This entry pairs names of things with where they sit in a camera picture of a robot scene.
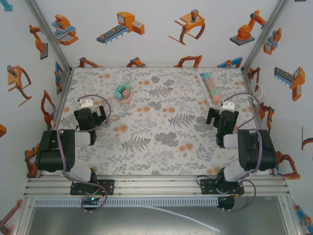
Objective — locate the white power strip coloured sockets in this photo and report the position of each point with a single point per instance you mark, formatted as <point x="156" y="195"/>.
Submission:
<point x="205" y="85"/>

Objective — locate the white thin tube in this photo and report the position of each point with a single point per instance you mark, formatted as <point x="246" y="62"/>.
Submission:
<point x="217" y="230"/>

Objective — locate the grey metal base sheet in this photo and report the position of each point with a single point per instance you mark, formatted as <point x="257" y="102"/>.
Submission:
<point x="122" y="222"/>

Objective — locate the black controller board green light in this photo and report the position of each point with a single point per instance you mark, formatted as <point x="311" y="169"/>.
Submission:
<point x="91" y="201"/>

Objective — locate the pink plug adapter cube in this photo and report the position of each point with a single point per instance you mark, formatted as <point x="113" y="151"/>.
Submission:
<point x="209" y="83"/>
<point x="207" y="78"/>
<point x="216" y="99"/>
<point x="126" y="93"/>

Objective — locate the aluminium side rail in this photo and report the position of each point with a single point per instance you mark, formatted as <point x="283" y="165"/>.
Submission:
<point x="63" y="95"/>
<point x="248" y="85"/>

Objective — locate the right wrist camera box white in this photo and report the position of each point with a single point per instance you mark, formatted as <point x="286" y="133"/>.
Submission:
<point x="229" y="105"/>

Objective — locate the black round controller housing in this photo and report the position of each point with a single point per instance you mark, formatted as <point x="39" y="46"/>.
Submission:
<point x="226" y="203"/>

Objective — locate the round pink socket base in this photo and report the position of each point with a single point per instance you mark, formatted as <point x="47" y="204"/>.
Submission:
<point x="128" y="99"/>

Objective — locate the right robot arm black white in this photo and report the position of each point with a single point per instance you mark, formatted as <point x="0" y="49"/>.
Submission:
<point x="256" y="151"/>

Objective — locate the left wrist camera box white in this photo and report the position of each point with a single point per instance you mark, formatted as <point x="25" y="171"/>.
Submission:
<point x="85" y="103"/>

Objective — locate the aluminium corner post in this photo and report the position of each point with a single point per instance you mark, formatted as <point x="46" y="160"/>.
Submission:
<point x="265" y="34"/>
<point x="50" y="34"/>

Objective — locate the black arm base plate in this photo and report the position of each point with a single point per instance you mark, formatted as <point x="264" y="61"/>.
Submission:
<point x="110" y="187"/>
<point x="205" y="187"/>

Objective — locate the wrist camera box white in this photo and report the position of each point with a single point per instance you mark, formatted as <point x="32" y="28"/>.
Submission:
<point x="229" y="105"/>
<point x="85" y="103"/>

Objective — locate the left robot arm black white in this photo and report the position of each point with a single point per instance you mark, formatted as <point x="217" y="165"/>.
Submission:
<point x="49" y="156"/>

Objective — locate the aluminium front rail frame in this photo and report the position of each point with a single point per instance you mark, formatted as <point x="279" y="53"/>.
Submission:
<point x="159" y="186"/>

